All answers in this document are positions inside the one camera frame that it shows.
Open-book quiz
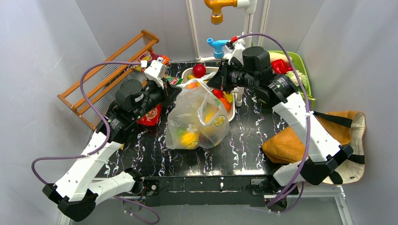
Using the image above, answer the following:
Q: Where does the clear lemon print plastic bag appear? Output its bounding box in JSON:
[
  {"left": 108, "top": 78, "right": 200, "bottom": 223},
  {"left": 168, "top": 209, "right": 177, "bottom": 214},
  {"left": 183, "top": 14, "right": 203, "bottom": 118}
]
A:
[{"left": 165, "top": 74, "right": 230, "bottom": 150}]

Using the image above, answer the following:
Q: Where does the yellow lemon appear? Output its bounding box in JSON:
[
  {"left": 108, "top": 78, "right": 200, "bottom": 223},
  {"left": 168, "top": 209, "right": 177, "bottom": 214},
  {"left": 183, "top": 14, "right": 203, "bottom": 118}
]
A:
[{"left": 181, "top": 132, "right": 199, "bottom": 150}]

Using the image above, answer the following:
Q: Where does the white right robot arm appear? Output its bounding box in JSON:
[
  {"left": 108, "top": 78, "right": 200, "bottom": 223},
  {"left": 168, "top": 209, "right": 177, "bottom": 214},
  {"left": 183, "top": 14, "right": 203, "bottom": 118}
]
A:
[{"left": 207, "top": 37, "right": 353, "bottom": 187}]

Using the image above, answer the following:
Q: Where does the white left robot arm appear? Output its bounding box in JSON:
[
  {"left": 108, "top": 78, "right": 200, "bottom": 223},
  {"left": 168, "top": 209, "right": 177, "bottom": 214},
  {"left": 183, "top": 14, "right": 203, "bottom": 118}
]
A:
[{"left": 42, "top": 60, "right": 181, "bottom": 222}]

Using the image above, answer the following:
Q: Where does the green chips bag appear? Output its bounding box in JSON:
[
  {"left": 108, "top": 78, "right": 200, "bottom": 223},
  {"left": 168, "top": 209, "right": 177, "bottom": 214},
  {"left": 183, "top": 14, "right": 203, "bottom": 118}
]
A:
[{"left": 166, "top": 76, "right": 183, "bottom": 85}]

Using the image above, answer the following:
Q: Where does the white radish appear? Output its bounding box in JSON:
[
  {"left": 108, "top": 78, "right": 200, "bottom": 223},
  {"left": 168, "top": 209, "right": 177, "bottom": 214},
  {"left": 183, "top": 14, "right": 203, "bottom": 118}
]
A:
[{"left": 268, "top": 51, "right": 292, "bottom": 63}]

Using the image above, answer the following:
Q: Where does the red bell pepper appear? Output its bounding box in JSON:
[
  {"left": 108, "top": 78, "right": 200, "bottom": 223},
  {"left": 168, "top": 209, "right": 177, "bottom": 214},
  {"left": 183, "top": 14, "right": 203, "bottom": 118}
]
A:
[{"left": 271, "top": 59, "right": 293, "bottom": 74}]

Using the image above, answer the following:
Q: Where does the red snack bag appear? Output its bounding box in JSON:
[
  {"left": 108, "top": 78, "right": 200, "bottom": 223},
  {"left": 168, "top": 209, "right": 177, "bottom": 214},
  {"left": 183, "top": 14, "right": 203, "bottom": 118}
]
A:
[{"left": 137, "top": 104, "right": 162, "bottom": 127}]

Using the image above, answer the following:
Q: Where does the cauliflower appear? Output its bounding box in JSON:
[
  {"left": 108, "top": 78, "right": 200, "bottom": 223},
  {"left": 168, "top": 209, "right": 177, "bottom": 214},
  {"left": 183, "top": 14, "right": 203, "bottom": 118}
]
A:
[{"left": 286, "top": 70, "right": 310, "bottom": 93}]

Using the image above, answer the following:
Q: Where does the orange yox snack bag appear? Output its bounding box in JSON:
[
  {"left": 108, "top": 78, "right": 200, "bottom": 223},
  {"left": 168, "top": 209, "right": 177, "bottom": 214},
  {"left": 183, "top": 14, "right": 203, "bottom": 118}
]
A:
[{"left": 131, "top": 51, "right": 169, "bottom": 72}]

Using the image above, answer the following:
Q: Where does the white fruit tray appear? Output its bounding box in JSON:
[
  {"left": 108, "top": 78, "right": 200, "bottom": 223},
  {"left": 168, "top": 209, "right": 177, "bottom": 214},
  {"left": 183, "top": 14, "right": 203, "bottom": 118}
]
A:
[{"left": 181, "top": 66, "right": 237, "bottom": 122}]

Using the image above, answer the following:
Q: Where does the red strawberry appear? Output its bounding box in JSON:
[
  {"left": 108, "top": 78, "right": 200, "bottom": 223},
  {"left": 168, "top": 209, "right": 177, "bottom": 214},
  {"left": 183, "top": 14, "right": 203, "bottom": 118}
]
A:
[{"left": 212, "top": 89, "right": 224, "bottom": 99}]

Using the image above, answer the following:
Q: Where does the orange fruit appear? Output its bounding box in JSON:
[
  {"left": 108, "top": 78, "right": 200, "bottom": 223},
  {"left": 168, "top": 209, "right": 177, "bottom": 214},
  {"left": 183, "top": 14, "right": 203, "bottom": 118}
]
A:
[{"left": 219, "top": 97, "right": 231, "bottom": 111}]

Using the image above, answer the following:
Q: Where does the green vegetable tray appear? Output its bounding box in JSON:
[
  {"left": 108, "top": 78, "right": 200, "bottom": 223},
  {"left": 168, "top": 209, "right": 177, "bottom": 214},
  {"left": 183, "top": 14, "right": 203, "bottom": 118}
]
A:
[{"left": 271, "top": 51, "right": 316, "bottom": 101}]

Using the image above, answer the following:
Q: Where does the red pomegranate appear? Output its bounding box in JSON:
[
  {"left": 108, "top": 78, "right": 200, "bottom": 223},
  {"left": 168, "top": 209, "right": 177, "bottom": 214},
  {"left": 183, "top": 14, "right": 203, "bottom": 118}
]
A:
[{"left": 192, "top": 64, "right": 207, "bottom": 78}]

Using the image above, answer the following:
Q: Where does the blue tap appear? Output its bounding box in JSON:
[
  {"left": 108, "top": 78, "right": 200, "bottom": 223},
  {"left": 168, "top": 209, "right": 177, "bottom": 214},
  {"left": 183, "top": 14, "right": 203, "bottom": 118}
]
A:
[{"left": 207, "top": 38, "right": 229, "bottom": 59}]

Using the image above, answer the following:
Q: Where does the wooden dish rack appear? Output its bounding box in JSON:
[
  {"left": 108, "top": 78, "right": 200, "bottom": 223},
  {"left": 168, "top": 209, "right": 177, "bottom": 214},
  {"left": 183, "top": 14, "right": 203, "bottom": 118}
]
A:
[{"left": 58, "top": 30, "right": 159, "bottom": 129}]

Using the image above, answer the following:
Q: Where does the orange tap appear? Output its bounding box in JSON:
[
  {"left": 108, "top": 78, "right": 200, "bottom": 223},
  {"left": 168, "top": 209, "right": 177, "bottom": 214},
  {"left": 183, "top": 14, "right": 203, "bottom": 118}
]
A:
[{"left": 204, "top": 0, "right": 237, "bottom": 25}]

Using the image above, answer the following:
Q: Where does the orange canvas tote bag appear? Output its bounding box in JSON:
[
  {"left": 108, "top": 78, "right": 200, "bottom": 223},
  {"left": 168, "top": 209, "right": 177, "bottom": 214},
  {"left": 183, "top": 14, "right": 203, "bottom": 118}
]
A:
[{"left": 261, "top": 111, "right": 366, "bottom": 186}]

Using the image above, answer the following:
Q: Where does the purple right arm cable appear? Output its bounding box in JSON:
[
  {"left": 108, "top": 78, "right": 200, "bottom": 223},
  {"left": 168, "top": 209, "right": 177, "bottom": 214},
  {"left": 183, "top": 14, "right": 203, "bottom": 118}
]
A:
[{"left": 236, "top": 33, "right": 312, "bottom": 215}]

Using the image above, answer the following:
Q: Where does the white pvc pipe frame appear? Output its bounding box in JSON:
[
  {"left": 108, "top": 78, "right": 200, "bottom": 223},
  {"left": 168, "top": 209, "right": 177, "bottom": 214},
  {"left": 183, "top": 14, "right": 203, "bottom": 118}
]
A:
[{"left": 185, "top": 0, "right": 271, "bottom": 108}]

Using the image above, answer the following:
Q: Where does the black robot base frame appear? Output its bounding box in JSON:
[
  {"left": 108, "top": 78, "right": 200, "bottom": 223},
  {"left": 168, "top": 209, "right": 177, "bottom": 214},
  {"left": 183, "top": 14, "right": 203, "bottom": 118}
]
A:
[{"left": 131, "top": 175, "right": 283, "bottom": 207}]

